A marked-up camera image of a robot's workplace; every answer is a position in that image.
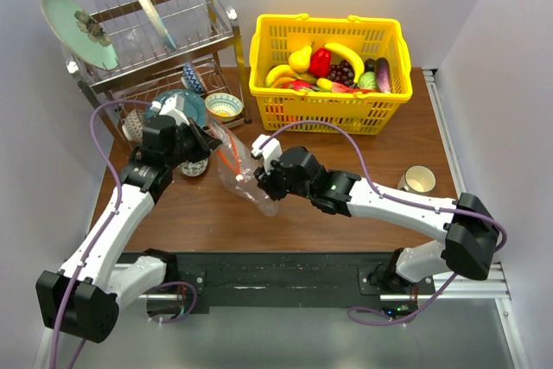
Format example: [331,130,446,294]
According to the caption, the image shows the mint green floral plate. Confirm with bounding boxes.
[41,0,118,71]

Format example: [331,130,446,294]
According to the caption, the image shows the blue zigzag patterned cup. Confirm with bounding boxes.
[182,62,207,96]

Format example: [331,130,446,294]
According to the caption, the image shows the corn cob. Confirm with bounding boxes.
[316,78,333,92]

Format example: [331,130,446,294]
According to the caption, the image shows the cream and blue plate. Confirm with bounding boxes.
[137,0,177,51]

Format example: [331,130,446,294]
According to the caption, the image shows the red dragon fruit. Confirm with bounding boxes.
[281,80,317,92]

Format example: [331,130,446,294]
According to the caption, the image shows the yellow pear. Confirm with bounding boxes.
[288,44,313,74]

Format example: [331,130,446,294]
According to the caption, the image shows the purple eggplant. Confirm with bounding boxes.
[375,57,391,93]

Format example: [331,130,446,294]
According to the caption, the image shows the green cabbage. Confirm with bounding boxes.
[357,71,378,91]

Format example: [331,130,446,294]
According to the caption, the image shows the yellow plastic basket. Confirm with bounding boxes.
[249,14,412,135]

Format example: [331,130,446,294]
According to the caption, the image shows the yellow banana bunch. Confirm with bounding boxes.
[264,64,316,87]

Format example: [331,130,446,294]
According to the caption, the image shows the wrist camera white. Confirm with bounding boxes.
[149,94,190,126]
[251,134,282,174]

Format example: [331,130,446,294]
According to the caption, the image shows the watermelon slice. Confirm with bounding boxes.
[330,82,379,95]

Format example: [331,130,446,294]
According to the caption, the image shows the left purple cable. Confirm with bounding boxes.
[47,99,199,369]

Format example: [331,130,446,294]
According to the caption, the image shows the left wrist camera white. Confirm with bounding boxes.
[149,94,190,126]

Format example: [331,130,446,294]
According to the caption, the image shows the dark purple grapes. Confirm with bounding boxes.
[327,60,355,87]

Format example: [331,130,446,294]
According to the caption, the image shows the clear orange zip bag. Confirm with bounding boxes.
[207,118,278,216]

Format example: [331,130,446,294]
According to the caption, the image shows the steel two-tier dish rack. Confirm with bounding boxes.
[61,0,251,127]

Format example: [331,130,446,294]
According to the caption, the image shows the patterned cup on rack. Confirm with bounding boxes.
[122,109,145,144]

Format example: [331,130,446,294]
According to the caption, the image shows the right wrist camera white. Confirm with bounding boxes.
[251,134,282,174]

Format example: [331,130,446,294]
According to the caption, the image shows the cream mug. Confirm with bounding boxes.
[397,165,436,195]

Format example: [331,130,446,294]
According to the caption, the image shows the black white leaf bowl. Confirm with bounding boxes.
[177,159,208,177]

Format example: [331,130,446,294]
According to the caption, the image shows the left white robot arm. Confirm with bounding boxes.
[35,116,211,343]

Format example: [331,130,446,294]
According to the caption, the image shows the yellow interior patterned bowl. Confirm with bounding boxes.
[205,92,244,123]

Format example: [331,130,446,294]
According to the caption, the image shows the red bell pepper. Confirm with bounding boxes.
[308,48,332,78]

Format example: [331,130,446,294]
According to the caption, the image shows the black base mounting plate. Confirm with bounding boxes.
[142,250,435,325]

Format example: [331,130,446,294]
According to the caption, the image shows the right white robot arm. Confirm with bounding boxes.
[252,146,500,294]

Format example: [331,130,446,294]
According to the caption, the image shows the long yellow banana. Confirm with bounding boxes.
[324,42,365,84]

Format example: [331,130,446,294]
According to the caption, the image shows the teal scalloped plate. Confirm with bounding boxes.
[144,89,207,128]

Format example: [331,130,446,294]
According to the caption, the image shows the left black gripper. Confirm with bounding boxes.
[166,117,222,169]

